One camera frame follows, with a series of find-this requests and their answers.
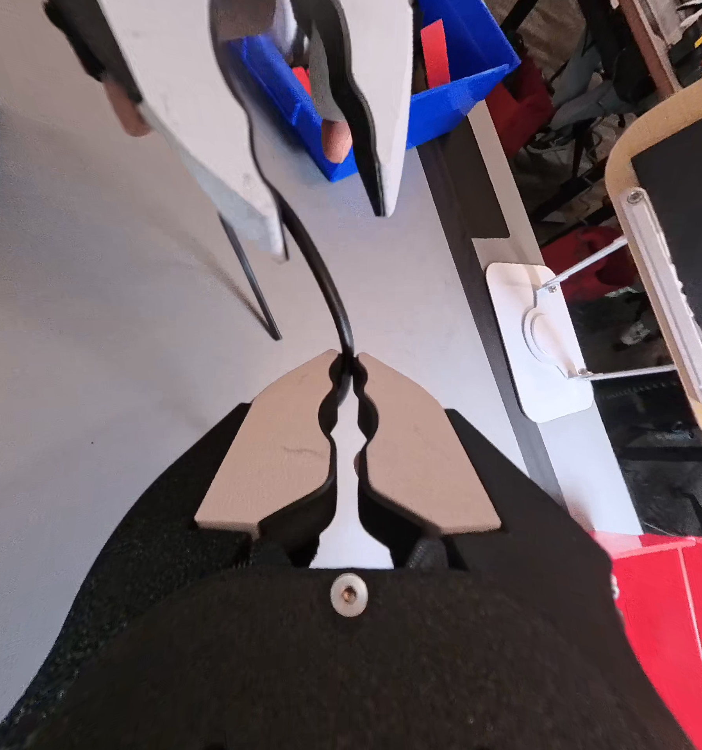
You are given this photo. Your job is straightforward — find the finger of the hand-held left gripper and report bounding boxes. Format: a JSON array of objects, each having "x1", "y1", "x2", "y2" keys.
[
  {"x1": 318, "y1": 0, "x2": 415, "y2": 219},
  {"x1": 96, "y1": 0, "x2": 290, "y2": 263}
]

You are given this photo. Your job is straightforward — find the blue plastic bin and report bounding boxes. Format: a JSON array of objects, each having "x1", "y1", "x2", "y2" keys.
[{"x1": 229, "y1": 0, "x2": 523, "y2": 182}]

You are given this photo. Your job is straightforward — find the red bag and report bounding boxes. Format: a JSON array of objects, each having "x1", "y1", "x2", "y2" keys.
[{"x1": 540, "y1": 225, "x2": 641, "y2": 304}]

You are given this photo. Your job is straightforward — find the black cable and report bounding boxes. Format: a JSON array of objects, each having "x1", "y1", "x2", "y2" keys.
[{"x1": 218, "y1": 190, "x2": 356, "y2": 408}]

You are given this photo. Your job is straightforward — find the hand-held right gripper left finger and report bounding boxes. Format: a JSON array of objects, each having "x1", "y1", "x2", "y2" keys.
[{"x1": 194, "y1": 349, "x2": 352, "y2": 540}]

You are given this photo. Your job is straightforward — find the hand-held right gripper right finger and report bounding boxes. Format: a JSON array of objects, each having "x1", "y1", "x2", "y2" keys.
[{"x1": 352, "y1": 352, "x2": 503, "y2": 539}]

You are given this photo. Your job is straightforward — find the red plastic bin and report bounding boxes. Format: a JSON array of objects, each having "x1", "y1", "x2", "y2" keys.
[{"x1": 590, "y1": 530, "x2": 702, "y2": 750}]

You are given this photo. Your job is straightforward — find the red plastic strip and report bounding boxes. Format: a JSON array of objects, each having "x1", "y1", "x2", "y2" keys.
[{"x1": 420, "y1": 19, "x2": 451, "y2": 88}]

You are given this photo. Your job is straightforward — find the person's left hand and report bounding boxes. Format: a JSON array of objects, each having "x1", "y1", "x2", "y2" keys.
[{"x1": 104, "y1": 79, "x2": 354, "y2": 165}]

